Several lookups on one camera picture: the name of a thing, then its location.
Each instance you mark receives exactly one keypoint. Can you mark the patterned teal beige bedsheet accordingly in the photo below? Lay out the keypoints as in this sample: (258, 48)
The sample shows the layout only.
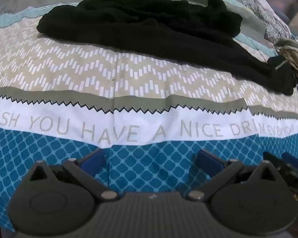
(64, 79)

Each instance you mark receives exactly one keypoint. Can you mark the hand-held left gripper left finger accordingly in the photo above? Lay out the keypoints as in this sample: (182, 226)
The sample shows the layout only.
(93, 161)

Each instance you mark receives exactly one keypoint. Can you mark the black pants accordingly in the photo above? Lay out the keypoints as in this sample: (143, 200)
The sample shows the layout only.
(139, 24)

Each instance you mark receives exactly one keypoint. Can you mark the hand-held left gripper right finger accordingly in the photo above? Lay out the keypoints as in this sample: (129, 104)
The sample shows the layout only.
(209, 161)

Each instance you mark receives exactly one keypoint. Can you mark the beige camouflage cloth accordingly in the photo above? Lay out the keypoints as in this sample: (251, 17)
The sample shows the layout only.
(295, 54)

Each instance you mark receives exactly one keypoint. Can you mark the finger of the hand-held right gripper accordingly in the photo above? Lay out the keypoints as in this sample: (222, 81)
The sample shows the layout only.
(291, 161)

